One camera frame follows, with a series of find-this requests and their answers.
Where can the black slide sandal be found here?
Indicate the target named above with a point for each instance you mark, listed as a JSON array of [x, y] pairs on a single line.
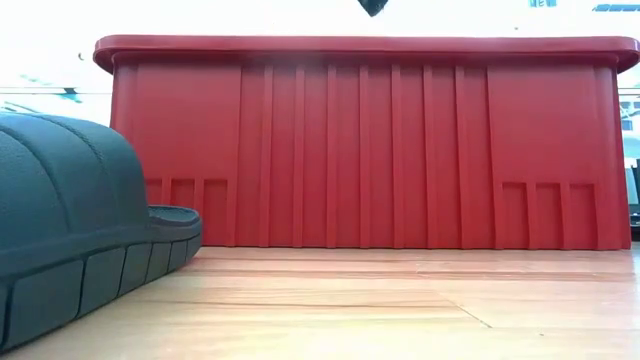
[[65, 200]]

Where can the red plastic bin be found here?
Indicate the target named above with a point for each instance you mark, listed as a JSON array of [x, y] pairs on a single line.
[[350, 150]]

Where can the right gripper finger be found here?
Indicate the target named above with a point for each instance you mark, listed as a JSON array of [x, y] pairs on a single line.
[[372, 6]]

